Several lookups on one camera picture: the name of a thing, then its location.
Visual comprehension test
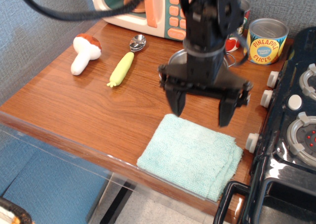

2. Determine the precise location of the orange object bottom left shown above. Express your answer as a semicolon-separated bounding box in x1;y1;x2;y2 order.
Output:
0;196;34;224

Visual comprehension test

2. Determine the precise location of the small steel pot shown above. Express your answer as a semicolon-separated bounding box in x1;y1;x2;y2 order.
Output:
158;48;237;84

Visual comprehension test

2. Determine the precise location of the white plush mushroom toy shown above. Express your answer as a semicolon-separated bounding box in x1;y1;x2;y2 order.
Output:
71;34;102;76

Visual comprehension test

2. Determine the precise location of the light blue towel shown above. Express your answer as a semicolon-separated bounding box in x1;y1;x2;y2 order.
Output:
137;114;243;202

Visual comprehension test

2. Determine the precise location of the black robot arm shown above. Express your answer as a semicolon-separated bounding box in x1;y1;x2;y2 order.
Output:
158;0;253;127

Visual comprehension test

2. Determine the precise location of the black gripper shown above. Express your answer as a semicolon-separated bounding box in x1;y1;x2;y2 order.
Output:
158;45;253;127

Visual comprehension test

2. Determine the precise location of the black toy stove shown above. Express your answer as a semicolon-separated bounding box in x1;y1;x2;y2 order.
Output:
214;27;316;224

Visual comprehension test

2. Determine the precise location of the pineapple slices can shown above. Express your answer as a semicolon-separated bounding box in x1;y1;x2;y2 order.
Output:
243;18;289;65

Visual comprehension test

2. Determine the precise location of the toy microwave oven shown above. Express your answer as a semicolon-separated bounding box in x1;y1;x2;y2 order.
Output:
93;0;186;41

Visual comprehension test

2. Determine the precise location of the black cable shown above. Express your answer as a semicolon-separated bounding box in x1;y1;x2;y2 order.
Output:
13;0;156;21

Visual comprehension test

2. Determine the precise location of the tomato sauce can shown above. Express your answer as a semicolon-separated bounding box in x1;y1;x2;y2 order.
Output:
224;0;252;52

